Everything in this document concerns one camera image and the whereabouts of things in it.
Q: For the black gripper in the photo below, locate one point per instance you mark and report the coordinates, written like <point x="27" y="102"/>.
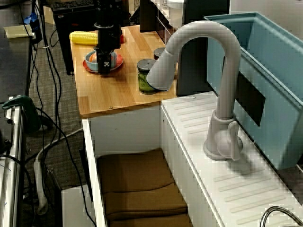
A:
<point x="109" y="40"/>

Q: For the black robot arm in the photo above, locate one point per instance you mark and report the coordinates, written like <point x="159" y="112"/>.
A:
<point x="109" y="11"/>

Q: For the yellow note pad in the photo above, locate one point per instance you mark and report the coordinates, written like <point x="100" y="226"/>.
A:
<point x="16" y="32"/>

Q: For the salmon sushi toy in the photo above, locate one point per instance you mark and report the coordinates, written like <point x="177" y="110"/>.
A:
<point x="93" y="58"/>

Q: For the brown folded cloth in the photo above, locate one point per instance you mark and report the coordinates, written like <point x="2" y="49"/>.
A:
<point x="137" y="175"/>

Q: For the orange red toy carrot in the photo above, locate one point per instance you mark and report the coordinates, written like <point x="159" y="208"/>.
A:
<point x="122" y="39"/>

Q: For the black keyboard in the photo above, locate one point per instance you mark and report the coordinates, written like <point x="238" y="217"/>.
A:
<point x="66" y="5"/>

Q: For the green clamp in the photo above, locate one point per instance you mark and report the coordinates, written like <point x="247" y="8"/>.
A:
<point x="28" y="111"/>

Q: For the silver metal frame rail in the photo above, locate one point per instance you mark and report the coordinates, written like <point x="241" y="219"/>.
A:
<point x="14" y="165"/>

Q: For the white power strip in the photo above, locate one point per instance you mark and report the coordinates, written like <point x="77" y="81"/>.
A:
<point x="39" y="184"/>

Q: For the grey toy faucet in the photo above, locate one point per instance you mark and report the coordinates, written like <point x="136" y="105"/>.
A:
<point x="226" y="94"/>

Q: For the yellow toy corn cob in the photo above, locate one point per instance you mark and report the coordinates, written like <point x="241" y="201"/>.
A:
<point x="82" y="38"/>

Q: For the dark lidded jar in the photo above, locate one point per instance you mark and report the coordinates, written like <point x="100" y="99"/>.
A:
<point x="158" y="52"/>

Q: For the white box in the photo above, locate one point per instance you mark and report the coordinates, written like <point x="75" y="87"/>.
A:
<point x="75" y="208"/>

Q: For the black computer tower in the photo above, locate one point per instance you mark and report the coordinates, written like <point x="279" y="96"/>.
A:
<point x="68" y="26"/>

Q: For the teal plastic bin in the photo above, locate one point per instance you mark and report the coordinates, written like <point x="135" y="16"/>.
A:
<point x="272" y="71"/>

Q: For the cardboard box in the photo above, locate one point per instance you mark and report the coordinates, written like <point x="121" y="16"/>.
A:
<point x="48" y="16"/>

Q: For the plain white jar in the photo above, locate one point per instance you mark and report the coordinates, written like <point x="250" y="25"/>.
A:
<point x="176" y="14"/>

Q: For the white labelled canister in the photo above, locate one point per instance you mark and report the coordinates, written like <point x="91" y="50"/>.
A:
<point x="163" y="3"/>

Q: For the black upright post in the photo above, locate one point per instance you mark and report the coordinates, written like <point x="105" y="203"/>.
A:
<point x="191" y="71"/>

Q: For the white toy sink unit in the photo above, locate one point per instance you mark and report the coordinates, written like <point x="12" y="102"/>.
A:
<point x="132" y="132"/>

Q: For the light blue bowl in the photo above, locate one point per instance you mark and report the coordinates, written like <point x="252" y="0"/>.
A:
<point x="91" y="64"/>

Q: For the red round plate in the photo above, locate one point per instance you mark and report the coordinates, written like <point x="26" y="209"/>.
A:
<point x="118" y="62"/>

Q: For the green glass jar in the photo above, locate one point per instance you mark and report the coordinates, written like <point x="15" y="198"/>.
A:
<point x="142" y="81"/>

